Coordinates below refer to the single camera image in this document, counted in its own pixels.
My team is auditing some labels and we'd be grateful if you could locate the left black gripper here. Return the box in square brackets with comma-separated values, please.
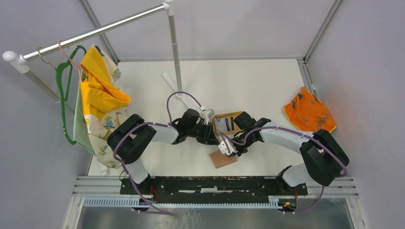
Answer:
[186, 121, 219, 145]

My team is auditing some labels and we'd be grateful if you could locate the silver striped card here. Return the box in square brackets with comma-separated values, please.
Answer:
[214, 117, 228, 132]

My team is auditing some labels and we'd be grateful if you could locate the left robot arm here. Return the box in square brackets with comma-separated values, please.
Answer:
[107, 109, 219, 195]

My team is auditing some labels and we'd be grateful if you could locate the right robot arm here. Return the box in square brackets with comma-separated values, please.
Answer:
[224, 112, 350, 195]

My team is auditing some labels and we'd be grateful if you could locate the orange cloth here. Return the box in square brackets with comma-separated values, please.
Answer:
[283, 87, 337, 133]

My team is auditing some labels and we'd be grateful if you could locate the yellow dinosaur print garment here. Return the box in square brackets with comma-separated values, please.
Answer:
[79, 44, 131, 168]

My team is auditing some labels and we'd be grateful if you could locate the pink hanger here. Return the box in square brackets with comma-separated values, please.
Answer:
[57, 39, 82, 83]

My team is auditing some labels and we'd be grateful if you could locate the green hanger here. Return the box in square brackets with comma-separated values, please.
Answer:
[55, 59, 77, 145]

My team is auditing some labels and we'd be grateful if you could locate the metal clothes rack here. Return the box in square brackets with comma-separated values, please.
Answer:
[2, 0, 203, 111]

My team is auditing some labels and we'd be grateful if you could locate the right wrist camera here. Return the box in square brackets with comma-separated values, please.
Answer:
[218, 139, 236, 157]

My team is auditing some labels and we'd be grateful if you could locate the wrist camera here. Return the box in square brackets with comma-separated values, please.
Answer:
[200, 109, 215, 125]
[218, 139, 236, 157]

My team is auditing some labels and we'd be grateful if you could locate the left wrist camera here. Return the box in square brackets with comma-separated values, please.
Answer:
[200, 109, 215, 125]

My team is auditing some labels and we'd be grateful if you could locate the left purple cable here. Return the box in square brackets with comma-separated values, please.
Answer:
[113, 92, 203, 216]

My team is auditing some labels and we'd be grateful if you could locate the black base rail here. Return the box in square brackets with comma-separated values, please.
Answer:
[138, 176, 308, 204]

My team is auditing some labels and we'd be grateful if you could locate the white cable duct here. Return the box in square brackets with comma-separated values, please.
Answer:
[84, 197, 282, 209]

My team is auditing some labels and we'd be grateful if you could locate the brown wire hanger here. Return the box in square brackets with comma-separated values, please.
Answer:
[37, 47, 57, 70]

